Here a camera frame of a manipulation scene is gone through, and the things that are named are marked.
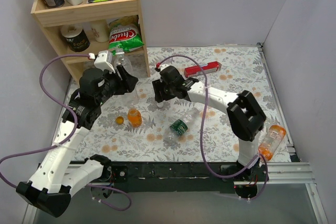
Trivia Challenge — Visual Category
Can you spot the clear water bottle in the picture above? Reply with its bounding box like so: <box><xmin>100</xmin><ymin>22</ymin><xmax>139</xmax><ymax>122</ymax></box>
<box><xmin>113</xmin><ymin>48</ymin><xmax>139</xmax><ymax>108</ymax></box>

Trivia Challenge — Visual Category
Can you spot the orange juice bottle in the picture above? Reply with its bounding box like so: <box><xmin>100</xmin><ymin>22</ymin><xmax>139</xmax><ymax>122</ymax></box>
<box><xmin>128</xmin><ymin>108</ymin><xmax>142</xmax><ymax>127</ymax></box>

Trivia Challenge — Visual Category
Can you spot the gold bottle cap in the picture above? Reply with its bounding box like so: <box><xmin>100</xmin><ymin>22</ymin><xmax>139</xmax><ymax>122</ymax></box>
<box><xmin>115</xmin><ymin>116</ymin><xmax>124</xmax><ymax>125</ymax></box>

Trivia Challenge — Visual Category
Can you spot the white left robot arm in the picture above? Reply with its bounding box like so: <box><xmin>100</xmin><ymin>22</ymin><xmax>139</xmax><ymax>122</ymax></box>
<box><xmin>16</xmin><ymin>66</ymin><xmax>138</xmax><ymax>217</ymax></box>

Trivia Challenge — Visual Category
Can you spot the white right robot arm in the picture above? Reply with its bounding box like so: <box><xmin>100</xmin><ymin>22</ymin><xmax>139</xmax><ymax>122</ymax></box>
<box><xmin>152</xmin><ymin>64</ymin><xmax>266</xmax><ymax>181</ymax></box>

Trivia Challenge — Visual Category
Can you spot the red toothpaste box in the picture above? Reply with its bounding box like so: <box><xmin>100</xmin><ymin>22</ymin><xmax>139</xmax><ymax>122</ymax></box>
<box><xmin>184</xmin><ymin>61</ymin><xmax>222</xmax><ymax>78</ymax></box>

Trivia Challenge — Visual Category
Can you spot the green white chips bag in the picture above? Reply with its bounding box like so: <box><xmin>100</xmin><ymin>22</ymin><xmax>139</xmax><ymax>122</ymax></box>
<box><xmin>108</xmin><ymin>15</ymin><xmax>144</xmax><ymax>54</ymax></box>

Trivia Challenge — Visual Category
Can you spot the black paper cup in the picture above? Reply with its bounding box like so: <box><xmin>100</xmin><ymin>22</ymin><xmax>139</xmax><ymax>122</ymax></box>
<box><xmin>60</xmin><ymin>24</ymin><xmax>90</xmax><ymax>52</ymax></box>

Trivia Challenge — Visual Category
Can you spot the wooden shelf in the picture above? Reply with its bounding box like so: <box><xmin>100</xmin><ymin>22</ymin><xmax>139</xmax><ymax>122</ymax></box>
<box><xmin>30</xmin><ymin>0</ymin><xmax>152</xmax><ymax>87</ymax></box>

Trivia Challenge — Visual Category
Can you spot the white cup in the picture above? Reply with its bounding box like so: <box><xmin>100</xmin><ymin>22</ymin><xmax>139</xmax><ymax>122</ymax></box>
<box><xmin>90</xmin><ymin>19</ymin><xmax>109</xmax><ymax>43</ymax></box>

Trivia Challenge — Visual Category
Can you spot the black base bar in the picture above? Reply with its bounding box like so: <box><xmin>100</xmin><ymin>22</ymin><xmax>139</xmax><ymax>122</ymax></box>
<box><xmin>95</xmin><ymin>158</ymin><xmax>269</xmax><ymax>198</ymax></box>

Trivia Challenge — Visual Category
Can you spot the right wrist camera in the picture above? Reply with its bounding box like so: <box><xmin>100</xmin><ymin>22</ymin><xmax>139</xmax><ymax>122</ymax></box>
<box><xmin>155</xmin><ymin>63</ymin><xmax>165</xmax><ymax>72</ymax></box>

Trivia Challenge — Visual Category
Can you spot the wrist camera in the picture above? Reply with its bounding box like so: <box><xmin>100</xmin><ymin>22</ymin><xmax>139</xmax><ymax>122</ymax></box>
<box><xmin>88</xmin><ymin>50</ymin><xmax>115</xmax><ymax>73</ymax></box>
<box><xmin>155</xmin><ymin>63</ymin><xmax>165</xmax><ymax>72</ymax></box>

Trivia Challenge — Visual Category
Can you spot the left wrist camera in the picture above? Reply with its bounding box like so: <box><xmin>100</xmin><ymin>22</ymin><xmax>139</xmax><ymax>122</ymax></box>
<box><xmin>88</xmin><ymin>50</ymin><xmax>115</xmax><ymax>73</ymax></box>

